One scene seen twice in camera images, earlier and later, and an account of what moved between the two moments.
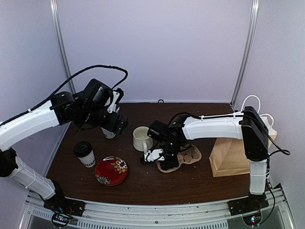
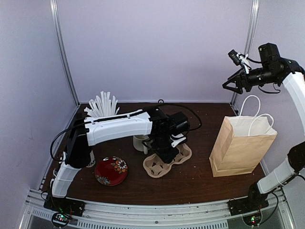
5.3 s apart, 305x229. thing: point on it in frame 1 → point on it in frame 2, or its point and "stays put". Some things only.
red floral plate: x=111 y=171 stays put
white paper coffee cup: x=89 y=161 stays put
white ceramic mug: x=142 y=141 stays put
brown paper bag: x=226 y=157 stays put
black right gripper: x=166 y=165 → x=245 y=81
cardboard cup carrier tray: x=189 y=154 → x=156 y=168
